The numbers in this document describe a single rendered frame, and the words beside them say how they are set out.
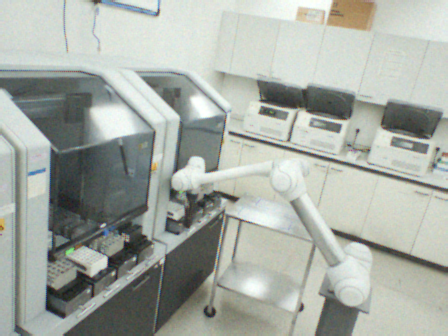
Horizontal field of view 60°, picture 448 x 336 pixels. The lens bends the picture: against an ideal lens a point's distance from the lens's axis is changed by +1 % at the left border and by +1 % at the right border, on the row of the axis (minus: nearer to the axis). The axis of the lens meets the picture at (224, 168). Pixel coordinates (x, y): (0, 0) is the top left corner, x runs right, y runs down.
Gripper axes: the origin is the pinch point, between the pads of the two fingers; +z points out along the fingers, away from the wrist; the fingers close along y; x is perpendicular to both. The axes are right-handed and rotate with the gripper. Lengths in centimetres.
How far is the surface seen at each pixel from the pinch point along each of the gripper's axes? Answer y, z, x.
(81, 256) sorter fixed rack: 72, -6, -15
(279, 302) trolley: -35, 53, 58
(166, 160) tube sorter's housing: 17.0, -40.7, -9.8
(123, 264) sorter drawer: 59, -1, -2
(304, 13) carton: -266, -150, -23
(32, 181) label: 101, -52, -10
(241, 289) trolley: -31, 52, 32
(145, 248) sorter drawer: 40.9, -0.6, -2.0
